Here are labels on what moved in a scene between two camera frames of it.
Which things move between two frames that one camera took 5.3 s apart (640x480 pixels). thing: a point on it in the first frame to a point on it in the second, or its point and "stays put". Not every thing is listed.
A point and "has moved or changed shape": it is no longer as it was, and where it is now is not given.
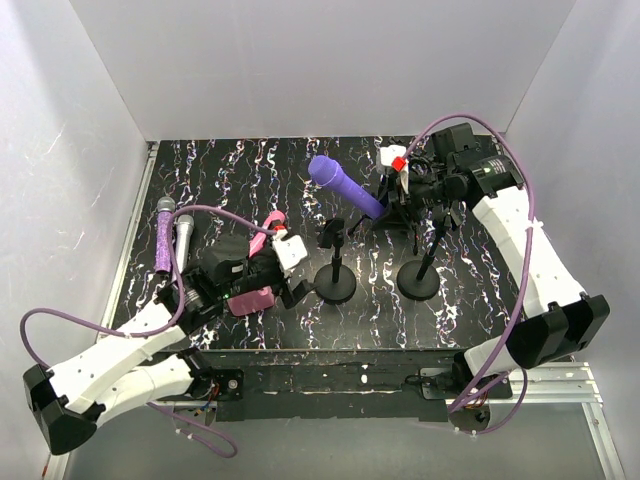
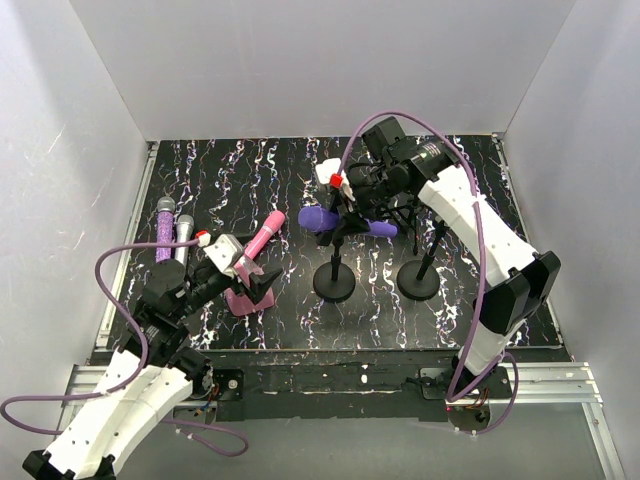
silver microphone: [183, 227] stays put
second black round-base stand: [417, 280] stays put
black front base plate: [341, 384] stays put
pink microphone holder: [249, 302] stays put
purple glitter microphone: [165, 207] stays put
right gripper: [396, 195] to [347, 212]
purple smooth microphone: [326, 171] has moved or changed shape
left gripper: [279, 273] to [242, 279]
